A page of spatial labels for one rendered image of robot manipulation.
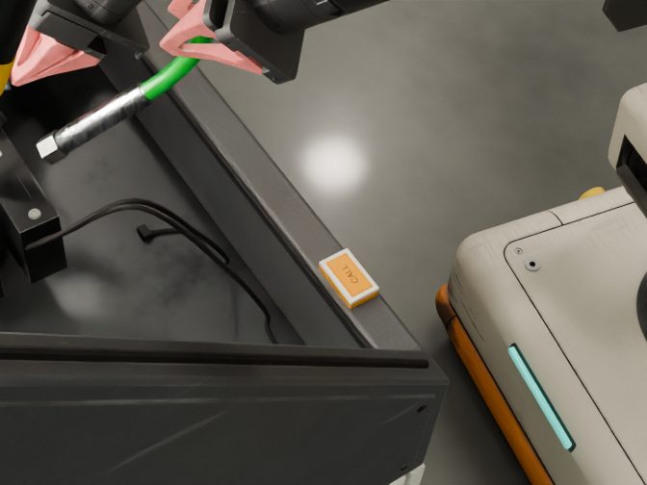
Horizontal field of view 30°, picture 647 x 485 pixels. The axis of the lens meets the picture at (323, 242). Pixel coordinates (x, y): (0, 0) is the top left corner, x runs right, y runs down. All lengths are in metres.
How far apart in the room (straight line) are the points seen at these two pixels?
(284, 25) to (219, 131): 0.40
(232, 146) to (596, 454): 0.86
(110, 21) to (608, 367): 1.15
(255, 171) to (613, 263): 0.97
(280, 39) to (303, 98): 1.70
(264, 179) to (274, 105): 1.35
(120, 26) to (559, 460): 1.14
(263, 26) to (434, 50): 1.86
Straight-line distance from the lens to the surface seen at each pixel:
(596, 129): 2.56
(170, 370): 0.74
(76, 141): 0.91
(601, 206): 2.06
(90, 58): 0.94
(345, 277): 1.05
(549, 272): 1.95
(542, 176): 2.44
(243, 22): 0.77
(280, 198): 1.11
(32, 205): 1.08
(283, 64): 0.79
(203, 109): 1.18
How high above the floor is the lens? 1.83
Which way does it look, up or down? 54 degrees down
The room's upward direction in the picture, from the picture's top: 7 degrees clockwise
